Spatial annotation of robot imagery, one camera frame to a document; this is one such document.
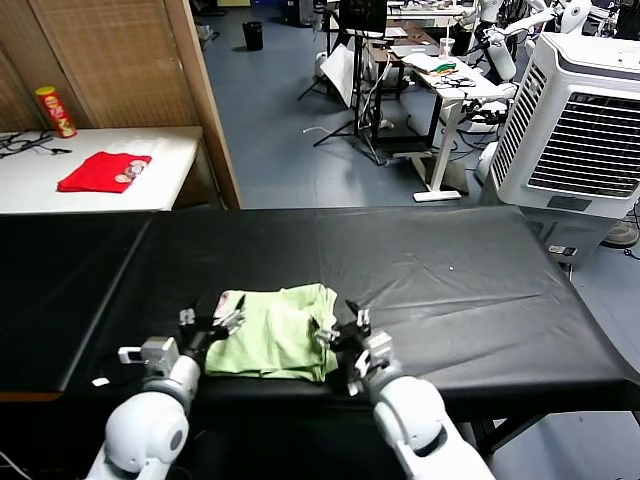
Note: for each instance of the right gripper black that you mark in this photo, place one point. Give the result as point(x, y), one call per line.
point(352, 342)

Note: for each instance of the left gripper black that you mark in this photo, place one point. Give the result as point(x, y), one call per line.
point(197, 337)

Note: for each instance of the light green shirt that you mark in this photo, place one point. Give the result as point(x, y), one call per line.
point(275, 335)

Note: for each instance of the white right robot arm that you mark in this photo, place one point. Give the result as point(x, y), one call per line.
point(415, 420)

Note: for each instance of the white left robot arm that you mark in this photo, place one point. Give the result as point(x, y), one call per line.
point(145, 430)

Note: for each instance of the black table cover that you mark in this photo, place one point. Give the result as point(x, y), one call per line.
point(55, 280)
point(425, 240)

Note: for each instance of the white side table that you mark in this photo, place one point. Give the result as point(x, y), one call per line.
point(165, 165)

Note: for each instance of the red folded shirt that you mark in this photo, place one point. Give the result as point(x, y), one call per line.
point(100, 172)

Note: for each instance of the white standing desk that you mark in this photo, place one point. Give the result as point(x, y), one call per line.
point(445, 130)

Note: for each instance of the red chips can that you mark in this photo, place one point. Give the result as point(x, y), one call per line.
point(56, 112)

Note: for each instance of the white reflector board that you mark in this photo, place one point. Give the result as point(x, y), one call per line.
point(341, 70)

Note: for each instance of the wooden woven screen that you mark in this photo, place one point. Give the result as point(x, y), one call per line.
point(125, 60)

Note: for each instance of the green yellow cloth bundle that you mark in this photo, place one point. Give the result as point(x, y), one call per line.
point(444, 67)

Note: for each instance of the grey laptop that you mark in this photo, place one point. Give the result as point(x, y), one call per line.
point(413, 50)

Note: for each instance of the black trash bin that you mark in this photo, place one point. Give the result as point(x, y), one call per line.
point(253, 36)

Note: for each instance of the grey round fan base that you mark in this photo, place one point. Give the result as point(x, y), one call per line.
point(622, 232)

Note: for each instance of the plastic cup with straw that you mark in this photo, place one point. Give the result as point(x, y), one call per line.
point(446, 47)

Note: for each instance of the white air cooler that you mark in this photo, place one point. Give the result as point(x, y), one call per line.
point(575, 130)

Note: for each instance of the black monitor on stand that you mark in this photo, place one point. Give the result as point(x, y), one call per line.
point(363, 14)

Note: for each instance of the white humanoid robot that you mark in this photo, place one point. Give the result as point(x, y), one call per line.
point(498, 50)

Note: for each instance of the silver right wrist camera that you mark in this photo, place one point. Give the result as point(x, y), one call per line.
point(381, 342)

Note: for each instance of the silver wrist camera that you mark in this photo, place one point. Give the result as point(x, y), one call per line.
point(381, 342)
point(155, 352)

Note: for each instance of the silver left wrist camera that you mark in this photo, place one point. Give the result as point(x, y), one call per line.
point(155, 352)

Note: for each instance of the black table frame leg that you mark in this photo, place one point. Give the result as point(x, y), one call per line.
point(495, 435)

